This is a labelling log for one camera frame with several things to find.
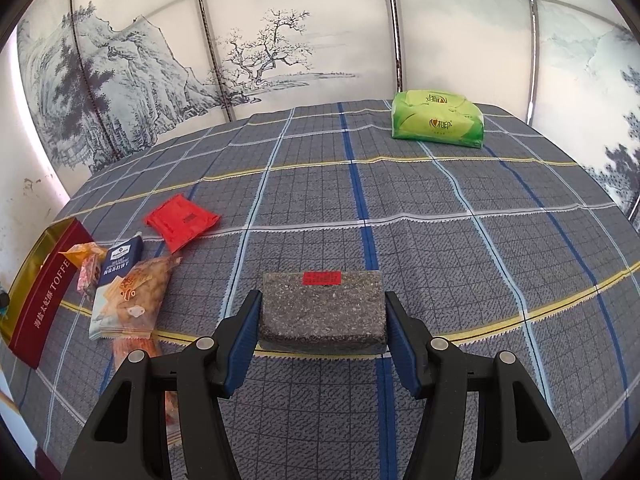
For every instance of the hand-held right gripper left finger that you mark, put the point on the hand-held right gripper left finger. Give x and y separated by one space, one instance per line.
245 340

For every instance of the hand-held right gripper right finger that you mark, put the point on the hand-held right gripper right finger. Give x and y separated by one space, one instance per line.
400 345

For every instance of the grey speckled snack block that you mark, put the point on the grey speckled snack block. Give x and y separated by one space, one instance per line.
322 310

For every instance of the clear packet of brown pastries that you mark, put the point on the clear packet of brown pastries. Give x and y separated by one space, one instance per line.
135 295

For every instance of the blue and white cracker packet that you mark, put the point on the blue and white cracker packet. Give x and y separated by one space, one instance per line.
120 260

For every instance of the red and gold tin box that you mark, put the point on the red and gold tin box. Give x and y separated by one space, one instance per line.
45 290

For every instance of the orange snack packet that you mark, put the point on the orange snack packet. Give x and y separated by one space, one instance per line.
135 344

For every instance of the grey plaid blanket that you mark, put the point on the grey plaid blanket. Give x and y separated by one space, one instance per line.
450 235

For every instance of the red foil snack packet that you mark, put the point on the red foil snack packet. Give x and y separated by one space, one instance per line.
180 220

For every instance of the small orange white candy packet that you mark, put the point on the small orange white candy packet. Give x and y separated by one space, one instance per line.
87 265

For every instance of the green tissue pack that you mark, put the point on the green tissue pack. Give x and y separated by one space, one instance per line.
435 120

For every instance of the ink landscape folding screen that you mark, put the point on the ink landscape folding screen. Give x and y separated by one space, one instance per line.
300 25

